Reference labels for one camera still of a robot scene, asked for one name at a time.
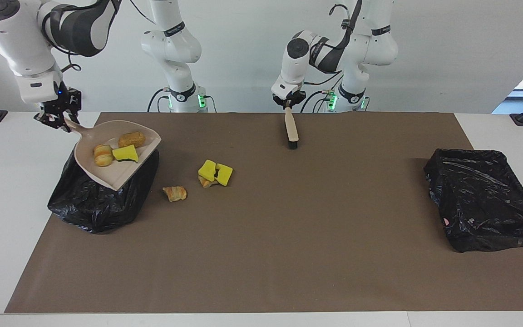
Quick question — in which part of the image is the brown table mat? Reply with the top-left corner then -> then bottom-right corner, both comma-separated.
5,112 -> 523,314

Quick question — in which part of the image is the black bin bag with pink spot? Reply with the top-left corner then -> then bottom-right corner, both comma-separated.
424,148 -> 523,253

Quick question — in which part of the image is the oval brown bread roll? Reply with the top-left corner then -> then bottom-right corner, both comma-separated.
118,132 -> 146,149

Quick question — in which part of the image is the striped orange croissant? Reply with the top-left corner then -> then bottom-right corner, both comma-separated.
162,186 -> 187,202
94,144 -> 114,167

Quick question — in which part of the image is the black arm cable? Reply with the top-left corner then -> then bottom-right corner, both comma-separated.
305,4 -> 357,87
44,14 -> 83,73

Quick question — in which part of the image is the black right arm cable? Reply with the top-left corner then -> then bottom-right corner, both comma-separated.
44,14 -> 83,73

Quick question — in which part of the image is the curved yellow sponge piece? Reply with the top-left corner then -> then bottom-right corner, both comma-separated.
112,145 -> 139,163

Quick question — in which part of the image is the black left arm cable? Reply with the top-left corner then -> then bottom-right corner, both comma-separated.
305,4 -> 357,87

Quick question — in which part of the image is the black plastic bin bag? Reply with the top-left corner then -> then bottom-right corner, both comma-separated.
47,148 -> 160,234

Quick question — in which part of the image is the beige brush with black bristles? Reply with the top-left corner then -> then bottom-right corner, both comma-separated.
284,107 -> 299,150

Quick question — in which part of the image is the beige plastic dustpan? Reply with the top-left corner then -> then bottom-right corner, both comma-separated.
64,119 -> 162,191

